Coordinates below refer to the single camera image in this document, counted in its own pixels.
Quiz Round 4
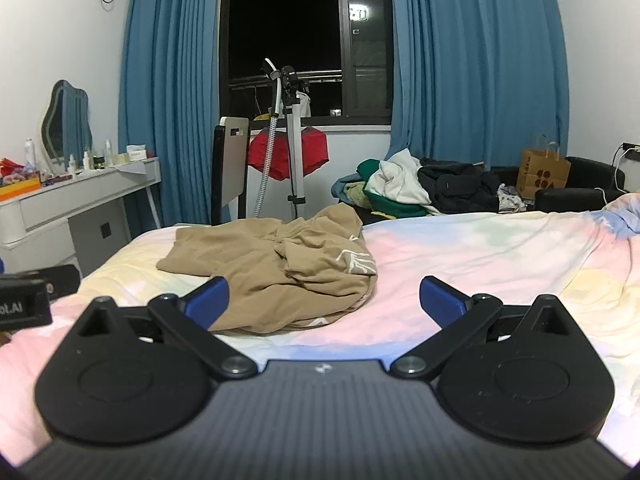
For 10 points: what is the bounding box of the tan shirt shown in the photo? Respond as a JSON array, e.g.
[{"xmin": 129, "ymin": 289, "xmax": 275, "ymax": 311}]
[{"xmin": 156, "ymin": 204, "xmax": 378, "ymax": 335}]

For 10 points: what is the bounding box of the garment steamer stand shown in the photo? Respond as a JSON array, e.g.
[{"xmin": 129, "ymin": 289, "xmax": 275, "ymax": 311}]
[{"xmin": 252, "ymin": 57, "xmax": 312, "ymax": 221}]

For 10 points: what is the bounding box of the red garment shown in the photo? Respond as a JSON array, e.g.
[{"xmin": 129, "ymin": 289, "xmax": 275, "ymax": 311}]
[{"xmin": 247, "ymin": 127, "xmax": 331, "ymax": 182}]

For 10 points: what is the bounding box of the wavy framed mirror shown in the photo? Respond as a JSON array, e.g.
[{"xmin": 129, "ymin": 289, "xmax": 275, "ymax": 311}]
[{"xmin": 39, "ymin": 80, "xmax": 95, "ymax": 161}]

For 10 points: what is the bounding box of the dark window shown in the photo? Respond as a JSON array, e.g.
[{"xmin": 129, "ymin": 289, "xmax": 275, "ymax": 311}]
[{"xmin": 220, "ymin": 0, "xmax": 396, "ymax": 122}]

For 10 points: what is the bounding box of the orange box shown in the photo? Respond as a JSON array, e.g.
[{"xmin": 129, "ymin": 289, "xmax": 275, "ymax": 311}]
[{"xmin": 0, "ymin": 175, "xmax": 42, "ymax": 202}]

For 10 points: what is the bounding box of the blue curtain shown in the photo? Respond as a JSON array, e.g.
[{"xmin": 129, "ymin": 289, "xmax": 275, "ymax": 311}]
[
  {"xmin": 117, "ymin": 0, "xmax": 226, "ymax": 226},
  {"xmin": 389, "ymin": 0, "xmax": 571, "ymax": 163}
]

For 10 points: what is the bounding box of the white cable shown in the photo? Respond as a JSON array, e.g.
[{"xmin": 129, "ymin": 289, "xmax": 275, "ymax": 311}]
[{"xmin": 595, "ymin": 149, "xmax": 627, "ymax": 196}]

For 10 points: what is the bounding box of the green garment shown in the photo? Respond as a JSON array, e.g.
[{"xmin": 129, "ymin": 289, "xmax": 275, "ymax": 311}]
[{"xmin": 356, "ymin": 159, "xmax": 428, "ymax": 219}]

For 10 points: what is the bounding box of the black garment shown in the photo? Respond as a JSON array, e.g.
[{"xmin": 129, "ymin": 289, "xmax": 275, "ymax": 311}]
[{"xmin": 417, "ymin": 157, "xmax": 502, "ymax": 214}]

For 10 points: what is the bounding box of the white chair with black frame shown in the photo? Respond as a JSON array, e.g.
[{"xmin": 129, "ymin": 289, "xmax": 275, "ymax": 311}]
[{"xmin": 211, "ymin": 116, "xmax": 251, "ymax": 226}]

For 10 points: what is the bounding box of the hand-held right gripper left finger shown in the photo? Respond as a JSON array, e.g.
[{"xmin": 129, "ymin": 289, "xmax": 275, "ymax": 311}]
[{"xmin": 70, "ymin": 276, "xmax": 258, "ymax": 381}]

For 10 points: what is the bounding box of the white garment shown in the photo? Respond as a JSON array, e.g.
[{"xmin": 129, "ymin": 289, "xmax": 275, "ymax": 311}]
[{"xmin": 375, "ymin": 149, "xmax": 434, "ymax": 206}]

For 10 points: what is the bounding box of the black sofa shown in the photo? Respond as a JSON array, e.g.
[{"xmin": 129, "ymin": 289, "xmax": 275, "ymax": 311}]
[{"xmin": 490, "ymin": 156, "xmax": 629, "ymax": 213}]

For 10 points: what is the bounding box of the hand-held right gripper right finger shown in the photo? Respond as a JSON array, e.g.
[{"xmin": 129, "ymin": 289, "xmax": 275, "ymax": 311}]
[{"xmin": 390, "ymin": 276, "xmax": 576, "ymax": 380}]

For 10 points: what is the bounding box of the white dressing table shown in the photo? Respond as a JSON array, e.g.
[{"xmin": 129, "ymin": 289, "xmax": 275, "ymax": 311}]
[{"xmin": 0, "ymin": 156, "xmax": 163, "ymax": 281}]

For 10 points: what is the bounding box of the teal and yellow cloth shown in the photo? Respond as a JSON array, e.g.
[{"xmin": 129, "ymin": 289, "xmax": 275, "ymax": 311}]
[{"xmin": 330, "ymin": 174, "xmax": 375, "ymax": 209}]

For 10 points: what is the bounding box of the brown paper bag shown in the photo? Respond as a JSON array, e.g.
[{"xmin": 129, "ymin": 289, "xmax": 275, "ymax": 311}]
[{"xmin": 516, "ymin": 135, "xmax": 572, "ymax": 201}]

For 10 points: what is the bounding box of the white patterned cloth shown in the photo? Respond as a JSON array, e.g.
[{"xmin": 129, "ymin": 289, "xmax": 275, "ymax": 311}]
[{"xmin": 496, "ymin": 184, "xmax": 527, "ymax": 212}]

